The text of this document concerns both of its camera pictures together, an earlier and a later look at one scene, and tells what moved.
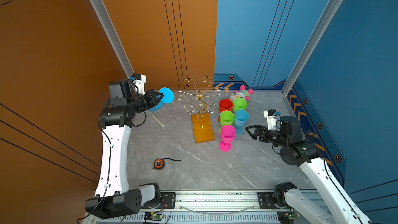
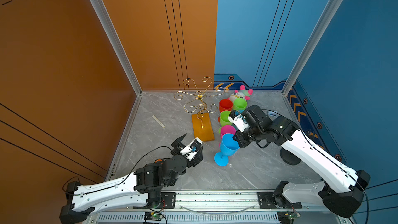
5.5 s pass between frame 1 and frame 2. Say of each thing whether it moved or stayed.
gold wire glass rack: stayed
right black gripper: moved
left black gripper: moved
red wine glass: stayed
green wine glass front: stayed
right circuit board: stayed
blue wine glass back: moved
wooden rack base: stayed
